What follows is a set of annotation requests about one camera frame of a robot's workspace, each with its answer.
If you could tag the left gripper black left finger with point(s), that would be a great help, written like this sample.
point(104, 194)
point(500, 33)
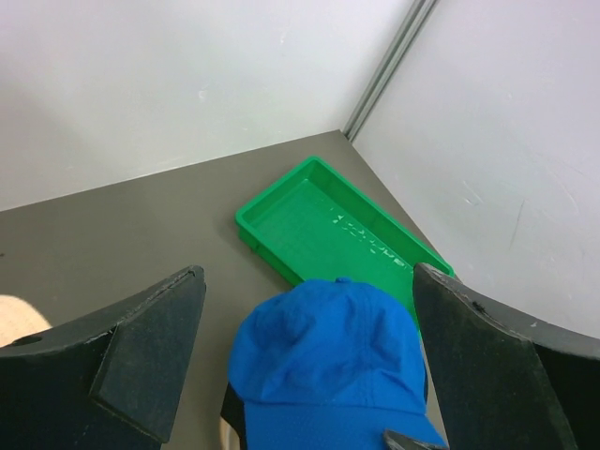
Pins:
point(111, 379)

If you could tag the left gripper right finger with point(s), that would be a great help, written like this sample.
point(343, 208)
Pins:
point(503, 378)

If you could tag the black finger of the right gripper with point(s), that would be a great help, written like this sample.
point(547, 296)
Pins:
point(396, 441)

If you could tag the blue cap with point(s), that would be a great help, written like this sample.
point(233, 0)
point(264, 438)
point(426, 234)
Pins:
point(330, 365)

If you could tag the cream bucket hat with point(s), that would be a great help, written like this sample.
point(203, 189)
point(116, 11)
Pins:
point(19, 319)

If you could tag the black cap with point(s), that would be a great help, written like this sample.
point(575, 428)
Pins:
point(233, 411)

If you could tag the white cap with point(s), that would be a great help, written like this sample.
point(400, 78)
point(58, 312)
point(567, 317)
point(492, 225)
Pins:
point(229, 439)

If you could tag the green plastic tray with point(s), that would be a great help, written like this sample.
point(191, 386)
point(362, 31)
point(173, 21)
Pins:
point(313, 223)

